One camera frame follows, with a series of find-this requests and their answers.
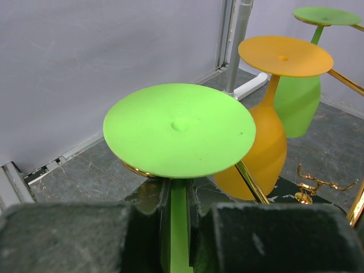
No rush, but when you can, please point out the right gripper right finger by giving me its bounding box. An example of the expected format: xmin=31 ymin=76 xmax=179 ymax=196
xmin=187 ymin=185 xmax=363 ymax=272

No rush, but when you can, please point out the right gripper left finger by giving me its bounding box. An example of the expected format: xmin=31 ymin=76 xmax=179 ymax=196
xmin=0 ymin=180 xmax=171 ymax=273

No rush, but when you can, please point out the gold wine glass rack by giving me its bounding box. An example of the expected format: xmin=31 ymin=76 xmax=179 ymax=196
xmin=122 ymin=11 xmax=364 ymax=228

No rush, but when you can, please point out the lime green wine glass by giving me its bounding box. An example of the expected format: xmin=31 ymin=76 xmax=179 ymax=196
xmin=274 ymin=6 xmax=363 ymax=138

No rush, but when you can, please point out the orange wine glass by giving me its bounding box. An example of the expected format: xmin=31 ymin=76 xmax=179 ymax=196
xmin=213 ymin=35 xmax=334 ymax=201

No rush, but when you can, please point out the silver white clothes rail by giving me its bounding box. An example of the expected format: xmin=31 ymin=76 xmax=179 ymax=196
xmin=224 ymin=0 xmax=268 ymax=102

